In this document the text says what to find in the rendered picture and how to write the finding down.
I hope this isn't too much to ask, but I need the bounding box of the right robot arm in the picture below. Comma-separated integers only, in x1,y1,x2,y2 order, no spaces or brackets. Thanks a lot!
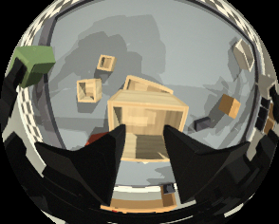
269,84,279,124

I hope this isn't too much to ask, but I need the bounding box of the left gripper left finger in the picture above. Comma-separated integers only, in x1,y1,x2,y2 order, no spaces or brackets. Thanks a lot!
34,124,126,207

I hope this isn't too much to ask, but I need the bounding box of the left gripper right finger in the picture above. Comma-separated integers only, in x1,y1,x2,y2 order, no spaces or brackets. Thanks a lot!
163,124,251,204

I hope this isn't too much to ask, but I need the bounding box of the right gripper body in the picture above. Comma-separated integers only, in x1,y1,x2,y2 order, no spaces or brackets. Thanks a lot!
268,129,279,146

